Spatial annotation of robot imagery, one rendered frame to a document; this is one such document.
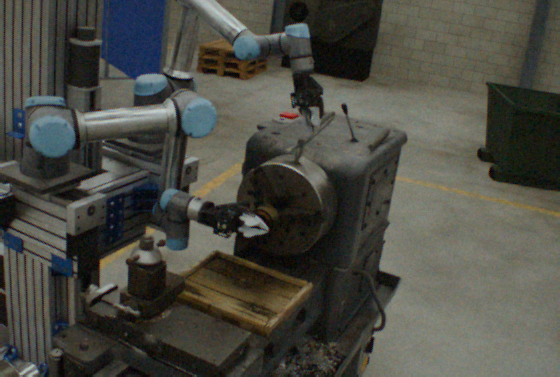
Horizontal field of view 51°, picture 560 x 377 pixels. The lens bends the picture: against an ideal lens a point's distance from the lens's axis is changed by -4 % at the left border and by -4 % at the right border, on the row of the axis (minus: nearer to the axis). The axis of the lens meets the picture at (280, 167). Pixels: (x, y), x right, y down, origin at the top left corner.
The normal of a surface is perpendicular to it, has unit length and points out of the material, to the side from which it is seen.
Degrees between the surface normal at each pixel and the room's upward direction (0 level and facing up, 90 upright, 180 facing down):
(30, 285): 90
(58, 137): 91
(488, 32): 90
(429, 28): 90
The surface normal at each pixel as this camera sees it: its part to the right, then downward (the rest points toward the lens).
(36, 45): -0.46, 0.23
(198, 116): 0.56, 0.32
